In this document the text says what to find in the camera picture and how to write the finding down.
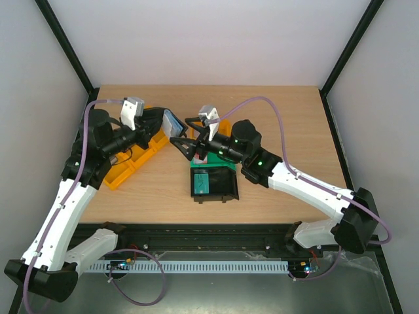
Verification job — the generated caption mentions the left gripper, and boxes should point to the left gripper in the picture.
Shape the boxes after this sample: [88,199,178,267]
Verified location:
[102,116,163,158]

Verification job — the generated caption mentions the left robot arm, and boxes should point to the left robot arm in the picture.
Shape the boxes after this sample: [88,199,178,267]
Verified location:
[4,103,184,303]

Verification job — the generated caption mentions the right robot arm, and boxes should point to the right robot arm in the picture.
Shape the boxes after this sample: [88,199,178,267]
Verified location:
[170,118,378,256]

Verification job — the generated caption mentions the red circle card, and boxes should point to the red circle card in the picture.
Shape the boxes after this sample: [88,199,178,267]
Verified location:
[192,155,208,165]

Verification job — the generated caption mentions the teal card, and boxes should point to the teal card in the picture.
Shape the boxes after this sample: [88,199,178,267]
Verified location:
[193,173,210,195]

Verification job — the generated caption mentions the yellow storage bin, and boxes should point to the yellow storage bin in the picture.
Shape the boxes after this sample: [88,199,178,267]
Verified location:
[188,120,231,139]

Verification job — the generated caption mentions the green storage bin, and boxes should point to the green storage bin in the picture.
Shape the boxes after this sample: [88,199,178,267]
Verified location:
[190,153,236,171]

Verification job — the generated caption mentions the long yellow divided tray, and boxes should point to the long yellow divided tray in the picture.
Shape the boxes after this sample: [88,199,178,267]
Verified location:
[103,128,169,190]

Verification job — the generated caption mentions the black storage bin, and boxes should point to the black storage bin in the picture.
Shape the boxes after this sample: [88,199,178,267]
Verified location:
[190,167,240,204]

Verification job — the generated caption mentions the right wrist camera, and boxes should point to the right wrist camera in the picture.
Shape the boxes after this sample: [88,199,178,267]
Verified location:
[198,105,220,141]

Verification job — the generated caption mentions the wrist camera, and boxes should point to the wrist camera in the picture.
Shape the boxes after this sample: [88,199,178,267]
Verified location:
[198,105,220,141]
[120,96,145,131]

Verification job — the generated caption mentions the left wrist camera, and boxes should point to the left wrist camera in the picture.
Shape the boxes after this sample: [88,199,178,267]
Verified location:
[120,96,145,131]

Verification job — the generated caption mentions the black aluminium frame rail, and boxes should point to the black aluminium frame rail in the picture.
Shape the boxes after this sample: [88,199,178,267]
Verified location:
[32,223,380,259]

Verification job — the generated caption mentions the grey slotted cable duct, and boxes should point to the grey slotted cable duct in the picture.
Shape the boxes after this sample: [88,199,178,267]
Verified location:
[86,260,289,274]

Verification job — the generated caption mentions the left black frame post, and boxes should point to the left black frame post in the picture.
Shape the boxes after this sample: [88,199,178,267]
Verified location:
[35,0,99,99]

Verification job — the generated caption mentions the black frame post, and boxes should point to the black frame post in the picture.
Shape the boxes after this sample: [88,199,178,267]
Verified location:
[319,0,385,96]
[35,0,99,99]

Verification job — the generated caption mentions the right black frame post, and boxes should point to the right black frame post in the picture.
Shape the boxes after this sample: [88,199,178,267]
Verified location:
[319,0,385,96]

